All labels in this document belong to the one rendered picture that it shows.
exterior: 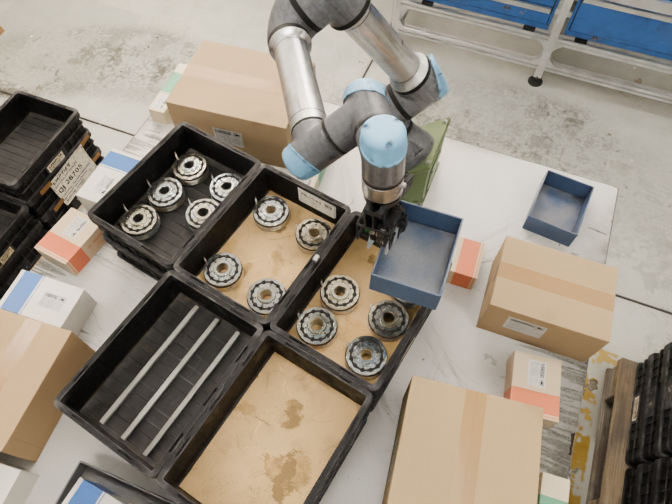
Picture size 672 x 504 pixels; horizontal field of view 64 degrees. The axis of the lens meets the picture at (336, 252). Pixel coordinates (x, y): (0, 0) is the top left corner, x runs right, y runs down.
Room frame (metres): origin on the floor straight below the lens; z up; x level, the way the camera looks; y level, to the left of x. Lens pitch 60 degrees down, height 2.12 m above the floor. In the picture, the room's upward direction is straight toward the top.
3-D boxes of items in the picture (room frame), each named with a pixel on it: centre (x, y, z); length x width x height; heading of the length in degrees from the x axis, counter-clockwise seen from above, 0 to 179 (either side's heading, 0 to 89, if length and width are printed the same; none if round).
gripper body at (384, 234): (0.57, -0.09, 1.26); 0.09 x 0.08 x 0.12; 157
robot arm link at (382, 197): (0.58, -0.09, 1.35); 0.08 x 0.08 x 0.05
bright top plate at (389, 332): (0.52, -0.13, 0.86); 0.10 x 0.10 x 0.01
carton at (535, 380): (0.37, -0.51, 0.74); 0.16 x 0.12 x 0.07; 166
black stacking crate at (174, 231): (0.88, 0.44, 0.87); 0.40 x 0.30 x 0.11; 148
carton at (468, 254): (0.76, -0.34, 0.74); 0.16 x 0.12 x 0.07; 70
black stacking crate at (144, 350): (0.38, 0.40, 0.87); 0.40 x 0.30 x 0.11; 148
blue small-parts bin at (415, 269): (0.57, -0.17, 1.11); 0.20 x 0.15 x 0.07; 160
